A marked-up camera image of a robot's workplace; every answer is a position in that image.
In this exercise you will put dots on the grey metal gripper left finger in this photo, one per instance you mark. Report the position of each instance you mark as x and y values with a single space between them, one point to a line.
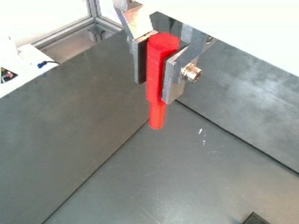
134 16

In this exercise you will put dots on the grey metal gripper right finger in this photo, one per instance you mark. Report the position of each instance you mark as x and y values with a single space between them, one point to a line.
180 68

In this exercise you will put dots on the red hexagonal peg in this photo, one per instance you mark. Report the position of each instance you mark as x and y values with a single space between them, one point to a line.
162 45

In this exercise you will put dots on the dark board corner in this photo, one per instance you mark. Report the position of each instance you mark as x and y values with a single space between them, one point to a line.
255 219

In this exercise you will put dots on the white box with warning label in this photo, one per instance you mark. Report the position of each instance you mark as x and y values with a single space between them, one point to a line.
21 64

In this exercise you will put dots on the aluminium frame profile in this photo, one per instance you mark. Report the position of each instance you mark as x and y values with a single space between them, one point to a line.
97 25

